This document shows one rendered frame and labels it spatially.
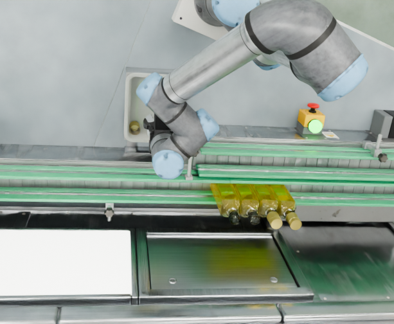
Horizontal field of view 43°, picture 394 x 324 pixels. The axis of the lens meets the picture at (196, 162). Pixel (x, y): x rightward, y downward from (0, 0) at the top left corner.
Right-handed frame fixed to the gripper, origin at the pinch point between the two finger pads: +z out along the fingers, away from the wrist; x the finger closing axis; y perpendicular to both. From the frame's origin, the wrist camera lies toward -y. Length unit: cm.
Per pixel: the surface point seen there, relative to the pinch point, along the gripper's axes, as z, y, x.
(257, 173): -6.8, 16.8, 31.1
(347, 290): -38, 40, 52
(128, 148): 10.4, 15.2, -9.3
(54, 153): 5.6, 14.8, -32.8
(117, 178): -8.3, 17.4, -12.6
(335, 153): -6, 10, 56
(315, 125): 3, 4, 52
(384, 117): 5, 2, 77
